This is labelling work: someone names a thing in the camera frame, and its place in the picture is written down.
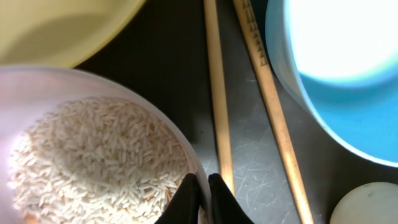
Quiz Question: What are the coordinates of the light blue bowl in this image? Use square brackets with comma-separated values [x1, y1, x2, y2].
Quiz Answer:
[265, 0, 397, 167]

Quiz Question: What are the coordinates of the brown serving tray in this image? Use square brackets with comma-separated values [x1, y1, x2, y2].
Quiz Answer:
[79, 1, 397, 223]

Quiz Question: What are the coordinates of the leftover rice pile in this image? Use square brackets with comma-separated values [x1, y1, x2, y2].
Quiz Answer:
[8, 97, 190, 223]

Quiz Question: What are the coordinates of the small white cup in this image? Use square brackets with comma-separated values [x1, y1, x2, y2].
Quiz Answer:
[330, 182, 397, 224]

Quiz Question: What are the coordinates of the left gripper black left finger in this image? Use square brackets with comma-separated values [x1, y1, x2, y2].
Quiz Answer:
[155, 173, 201, 224]

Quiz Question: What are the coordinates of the yellow plate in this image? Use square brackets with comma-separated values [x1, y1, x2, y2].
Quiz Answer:
[1, 0, 146, 68]

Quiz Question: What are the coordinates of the white rice bowl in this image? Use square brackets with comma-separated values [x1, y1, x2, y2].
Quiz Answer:
[1, 65, 213, 223]

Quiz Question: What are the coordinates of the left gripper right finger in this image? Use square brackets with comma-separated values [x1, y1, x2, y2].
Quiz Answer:
[208, 173, 254, 224]

